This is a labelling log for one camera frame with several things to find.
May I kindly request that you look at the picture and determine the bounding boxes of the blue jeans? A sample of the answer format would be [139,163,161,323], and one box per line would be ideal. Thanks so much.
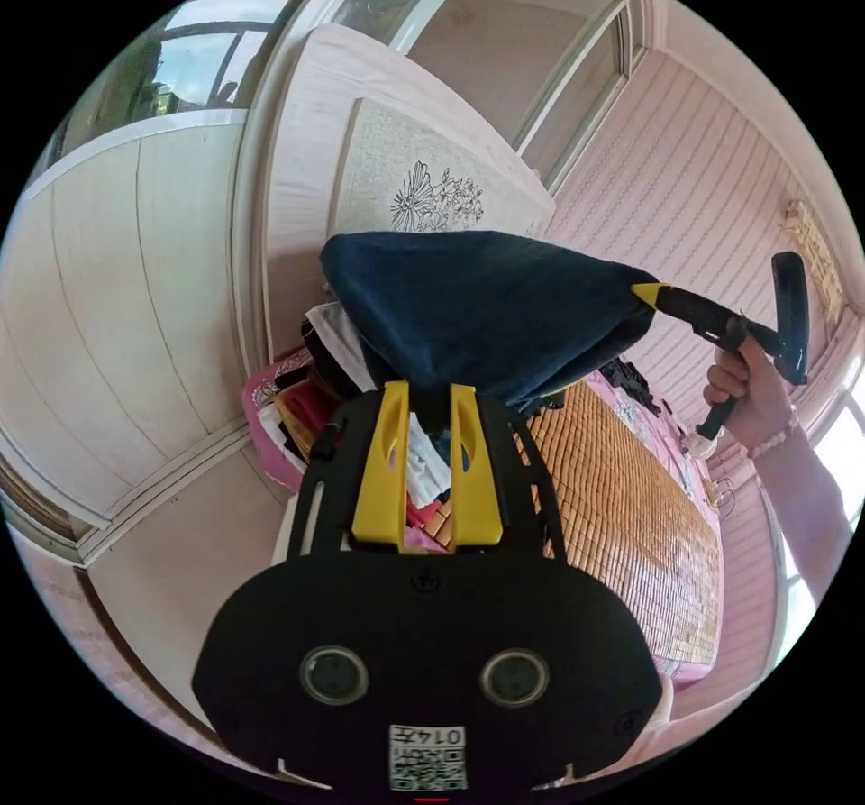
[319,230,661,416]

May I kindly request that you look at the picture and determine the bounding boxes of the person's right forearm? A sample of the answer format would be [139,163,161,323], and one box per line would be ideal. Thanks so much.
[748,412,858,625]

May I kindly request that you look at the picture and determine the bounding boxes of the window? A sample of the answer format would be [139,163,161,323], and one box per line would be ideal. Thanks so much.
[40,0,293,168]

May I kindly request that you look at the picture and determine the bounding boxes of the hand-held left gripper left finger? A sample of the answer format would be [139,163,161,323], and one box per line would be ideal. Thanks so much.
[351,381,412,555]

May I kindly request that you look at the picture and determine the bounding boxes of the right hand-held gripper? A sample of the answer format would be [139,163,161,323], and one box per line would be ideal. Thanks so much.
[630,282,779,443]

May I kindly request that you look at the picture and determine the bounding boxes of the person's right hand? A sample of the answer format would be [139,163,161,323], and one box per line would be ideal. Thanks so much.
[703,336,801,456]

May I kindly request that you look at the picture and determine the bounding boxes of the black garment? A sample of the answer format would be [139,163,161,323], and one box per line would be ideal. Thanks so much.
[597,355,671,417]

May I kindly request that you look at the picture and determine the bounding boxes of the pile of clothes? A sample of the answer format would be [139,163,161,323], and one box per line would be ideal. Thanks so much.
[269,301,455,539]

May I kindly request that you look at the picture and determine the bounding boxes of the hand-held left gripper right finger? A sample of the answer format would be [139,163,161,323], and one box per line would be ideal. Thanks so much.
[449,385,504,553]

